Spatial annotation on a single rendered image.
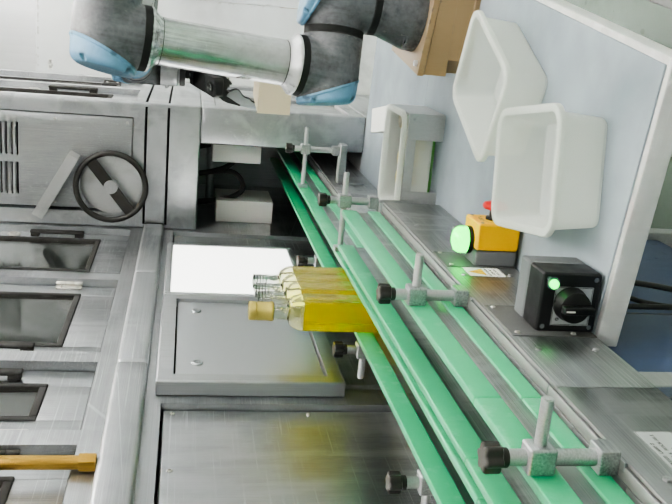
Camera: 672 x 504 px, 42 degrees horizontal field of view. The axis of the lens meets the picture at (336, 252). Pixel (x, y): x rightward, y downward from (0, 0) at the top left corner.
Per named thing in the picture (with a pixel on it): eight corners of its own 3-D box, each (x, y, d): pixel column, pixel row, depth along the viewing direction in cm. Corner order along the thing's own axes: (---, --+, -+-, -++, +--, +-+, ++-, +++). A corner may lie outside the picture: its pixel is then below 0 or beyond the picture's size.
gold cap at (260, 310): (272, 299, 158) (248, 298, 157) (274, 304, 154) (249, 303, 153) (271, 317, 158) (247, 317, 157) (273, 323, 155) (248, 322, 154)
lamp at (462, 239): (464, 249, 144) (446, 248, 143) (467, 222, 142) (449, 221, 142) (472, 256, 139) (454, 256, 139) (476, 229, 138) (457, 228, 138)
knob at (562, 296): (583, 320, 112) (594, 330, 109) (550, 319, 111) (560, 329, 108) (588, 287, 111) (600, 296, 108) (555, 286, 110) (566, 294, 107)
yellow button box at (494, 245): (503, 255, 146) (460, 254, 145) (509, 212, 144) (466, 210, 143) (517, 268, 140) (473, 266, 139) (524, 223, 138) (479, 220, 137)
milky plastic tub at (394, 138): (412, 200, 204) (376, 199, 203) (423, 105, 198) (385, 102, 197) (431, 218, 188) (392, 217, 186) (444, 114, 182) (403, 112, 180)
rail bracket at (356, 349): (399, 374, 161) (328, 372, 159) (403, 339, 159) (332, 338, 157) (404, 383, 158) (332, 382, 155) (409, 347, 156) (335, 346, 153)
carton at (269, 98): (287, 48, 210) (256, 45, 208) (294, 63, 195) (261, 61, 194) (283, 96, 215) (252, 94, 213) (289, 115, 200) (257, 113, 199)
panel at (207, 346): (290, 257, 244) (167, 252, 238) (291, 247, 243) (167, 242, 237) (344, 397, 159) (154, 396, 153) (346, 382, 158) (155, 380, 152)
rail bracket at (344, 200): (370, 249, 186) (313, 247, 184) (378, 172, 181) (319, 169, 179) (373, 253, 183) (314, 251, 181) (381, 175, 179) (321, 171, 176)
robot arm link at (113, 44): (374, 31, 165) (77, -27, 144) (365, 110, 166) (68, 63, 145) (350, 39, 176) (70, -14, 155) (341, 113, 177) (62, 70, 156)
